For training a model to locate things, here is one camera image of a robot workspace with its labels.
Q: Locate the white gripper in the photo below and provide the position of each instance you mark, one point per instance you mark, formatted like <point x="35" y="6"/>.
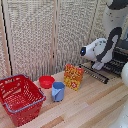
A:
<point x="98" y="65"/>

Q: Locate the black oven rack tray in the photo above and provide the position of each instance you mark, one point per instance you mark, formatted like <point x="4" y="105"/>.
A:
<point x="115" y="66"/>

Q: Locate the red plastic bowl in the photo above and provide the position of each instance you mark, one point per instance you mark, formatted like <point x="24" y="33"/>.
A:
<point x="46" y="82"/>

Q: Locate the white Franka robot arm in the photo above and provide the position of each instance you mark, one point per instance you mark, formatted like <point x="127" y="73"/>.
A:
<point x="111" y="20"/>

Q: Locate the glass oven door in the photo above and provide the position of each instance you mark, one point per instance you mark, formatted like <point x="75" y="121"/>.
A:
<point x="95" y="73"/>

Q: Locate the red yellow cardboard box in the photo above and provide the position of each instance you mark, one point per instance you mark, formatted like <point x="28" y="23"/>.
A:
<point x="73" y="77"/>

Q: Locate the blue plastic cup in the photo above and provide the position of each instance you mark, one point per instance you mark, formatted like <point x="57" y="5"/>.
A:
<point x="58" y="91"/>

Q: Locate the woven folding screen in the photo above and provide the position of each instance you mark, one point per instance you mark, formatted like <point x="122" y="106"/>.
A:
<point x="33" y="33"/>

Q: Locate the red shopping basket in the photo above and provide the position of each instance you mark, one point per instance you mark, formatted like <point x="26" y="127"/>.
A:
<point x="20" y="100"/>

